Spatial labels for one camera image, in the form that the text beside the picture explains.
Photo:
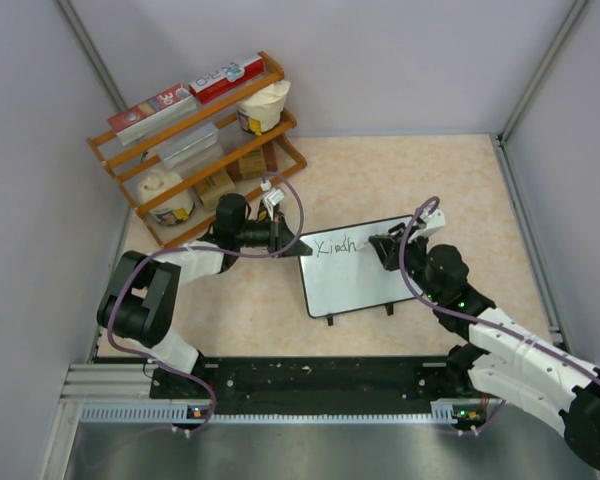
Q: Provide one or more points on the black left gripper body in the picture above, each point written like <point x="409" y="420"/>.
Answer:
<point x="259" y="234"/>

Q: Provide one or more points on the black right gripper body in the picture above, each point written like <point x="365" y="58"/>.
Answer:
<point x="416" y="256"/>

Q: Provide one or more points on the black yellow drink can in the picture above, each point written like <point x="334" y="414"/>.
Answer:
<point x="263" y="214"/>

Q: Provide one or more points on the black framed whiteboard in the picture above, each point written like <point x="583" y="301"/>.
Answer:
<point x="344" y="274"/>

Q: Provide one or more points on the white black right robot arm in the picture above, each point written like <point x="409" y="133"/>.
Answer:
<point x="500" y="357"/>

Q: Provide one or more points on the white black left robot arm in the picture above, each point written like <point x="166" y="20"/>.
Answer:
<point x="139" y="301"/>

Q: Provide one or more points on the clear plastic box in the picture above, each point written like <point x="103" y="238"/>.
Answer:
<point x="187" y="144"/>

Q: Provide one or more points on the white paper bag right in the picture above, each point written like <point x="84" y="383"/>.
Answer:
<point x="260" y="112"/>

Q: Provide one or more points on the red white foil box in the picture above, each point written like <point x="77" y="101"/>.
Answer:
<point x="226" y="78"/>

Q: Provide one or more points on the orange wooden shelf rack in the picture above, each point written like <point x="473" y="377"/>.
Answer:
<point x="128" y="164"/>

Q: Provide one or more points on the red grey wrap box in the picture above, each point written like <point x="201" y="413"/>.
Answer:
<point x="150" y="114"/>

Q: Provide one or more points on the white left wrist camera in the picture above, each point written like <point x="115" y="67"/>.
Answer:
<point x="272" y="199"/>

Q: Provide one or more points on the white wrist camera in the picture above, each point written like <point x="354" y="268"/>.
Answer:
<point x="428" y="224"/>
<point x="272" y="199"/>

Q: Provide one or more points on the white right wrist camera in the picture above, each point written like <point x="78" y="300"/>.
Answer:
<point x="428" y="224"/>

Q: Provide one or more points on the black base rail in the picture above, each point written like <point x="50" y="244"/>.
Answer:
<point x="320" y="385"/>

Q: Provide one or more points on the aluminium frame rail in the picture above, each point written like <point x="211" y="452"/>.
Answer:
<point x="107" y="383"/>

